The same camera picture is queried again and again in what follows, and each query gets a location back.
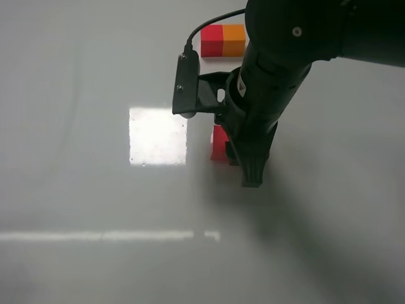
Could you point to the orange template cube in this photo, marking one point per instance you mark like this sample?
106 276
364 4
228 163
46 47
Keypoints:
234 40

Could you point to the red template cube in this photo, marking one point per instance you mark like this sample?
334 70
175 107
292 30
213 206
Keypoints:
212 41

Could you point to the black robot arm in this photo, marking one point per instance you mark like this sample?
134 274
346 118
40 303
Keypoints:
370 31

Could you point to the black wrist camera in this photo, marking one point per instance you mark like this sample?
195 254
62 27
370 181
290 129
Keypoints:
196 93

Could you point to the red wooden cube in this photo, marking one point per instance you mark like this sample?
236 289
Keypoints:
218 139

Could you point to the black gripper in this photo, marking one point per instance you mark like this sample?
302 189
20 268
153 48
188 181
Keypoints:
258 93

